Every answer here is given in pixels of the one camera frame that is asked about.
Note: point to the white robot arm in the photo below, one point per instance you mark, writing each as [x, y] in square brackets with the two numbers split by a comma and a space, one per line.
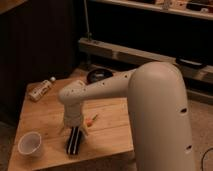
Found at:
[157, 105]

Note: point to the vertical metal pole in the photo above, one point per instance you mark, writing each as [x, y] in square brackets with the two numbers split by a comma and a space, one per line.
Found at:
[88, 33]

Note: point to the clear plastic bottle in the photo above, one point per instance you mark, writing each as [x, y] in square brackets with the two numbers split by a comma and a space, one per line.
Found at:
[41, 89]

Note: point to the black handle on shelf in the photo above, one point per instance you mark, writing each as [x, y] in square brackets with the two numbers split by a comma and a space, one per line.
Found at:
[191, 64]

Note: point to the upper shelf with clutter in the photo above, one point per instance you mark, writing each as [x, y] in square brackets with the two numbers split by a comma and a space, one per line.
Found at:
[165, 7]

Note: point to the long wooden shelf beam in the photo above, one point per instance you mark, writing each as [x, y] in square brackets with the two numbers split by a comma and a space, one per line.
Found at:
[137, 57]

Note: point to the black round bowl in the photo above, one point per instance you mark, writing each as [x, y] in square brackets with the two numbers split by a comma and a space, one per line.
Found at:
[98, 75]

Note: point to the black white striped block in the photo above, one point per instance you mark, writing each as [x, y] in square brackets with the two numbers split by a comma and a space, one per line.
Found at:
[74, 141]

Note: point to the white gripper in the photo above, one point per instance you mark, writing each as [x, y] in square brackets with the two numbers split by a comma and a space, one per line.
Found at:
[73, 118]

